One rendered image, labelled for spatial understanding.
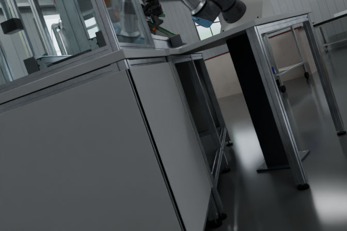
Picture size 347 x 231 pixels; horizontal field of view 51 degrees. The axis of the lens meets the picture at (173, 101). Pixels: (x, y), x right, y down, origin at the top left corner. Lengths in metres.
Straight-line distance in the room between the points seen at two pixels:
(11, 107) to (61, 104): 0.18
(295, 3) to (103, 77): 9.99
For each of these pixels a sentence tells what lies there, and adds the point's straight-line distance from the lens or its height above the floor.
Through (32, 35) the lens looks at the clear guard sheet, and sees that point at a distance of 1.28.
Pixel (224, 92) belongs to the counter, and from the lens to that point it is 7.19.
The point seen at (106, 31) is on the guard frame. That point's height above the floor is 0.93.
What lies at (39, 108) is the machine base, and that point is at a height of 0.77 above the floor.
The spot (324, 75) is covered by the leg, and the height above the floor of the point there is 0.42.
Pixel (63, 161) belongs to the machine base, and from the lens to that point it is 1.24.
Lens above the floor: 0.74
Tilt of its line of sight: 4 degrees down
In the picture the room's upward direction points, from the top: 19 degrees counter-clockwise
